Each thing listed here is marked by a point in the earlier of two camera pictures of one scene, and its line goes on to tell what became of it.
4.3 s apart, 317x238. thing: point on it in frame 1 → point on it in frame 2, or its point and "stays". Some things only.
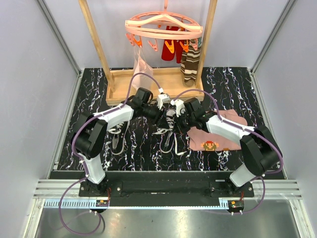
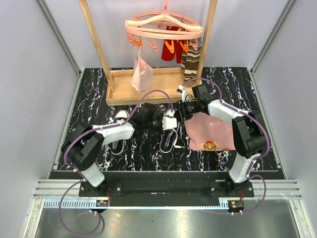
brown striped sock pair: [189, 63] stays
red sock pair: [167, 55] stays
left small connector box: [102, 203] stays
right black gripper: [178, 127] → [180, 109]
